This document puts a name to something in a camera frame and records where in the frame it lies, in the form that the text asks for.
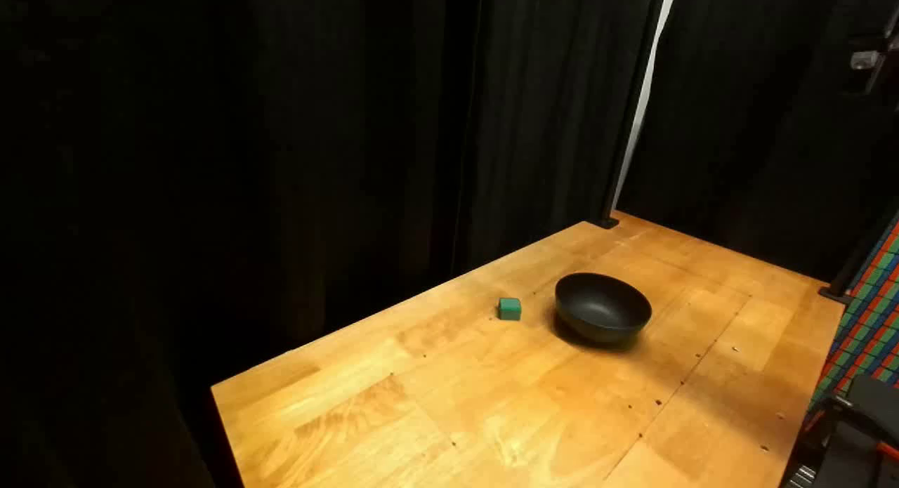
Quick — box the black bowl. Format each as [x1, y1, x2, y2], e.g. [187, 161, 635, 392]
[554, 272, 653, 347]

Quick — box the black curtain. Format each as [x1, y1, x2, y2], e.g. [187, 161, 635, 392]
[617, 0, 899, 282]
[0, 0, 668, 488]

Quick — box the multicoloured checkered cloth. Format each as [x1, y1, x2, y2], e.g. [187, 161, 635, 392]
[806, 221, 899, 413]

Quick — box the black equipment with red clamp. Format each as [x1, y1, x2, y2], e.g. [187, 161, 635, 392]
[782, 374, 899, 488]

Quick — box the black frame post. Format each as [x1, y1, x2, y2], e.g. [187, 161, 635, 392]
[594, 0, 669, 230]
[818, 209, 899, 305]

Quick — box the camera on mount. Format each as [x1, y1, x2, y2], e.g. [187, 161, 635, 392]
[845, 2, 899, 95]

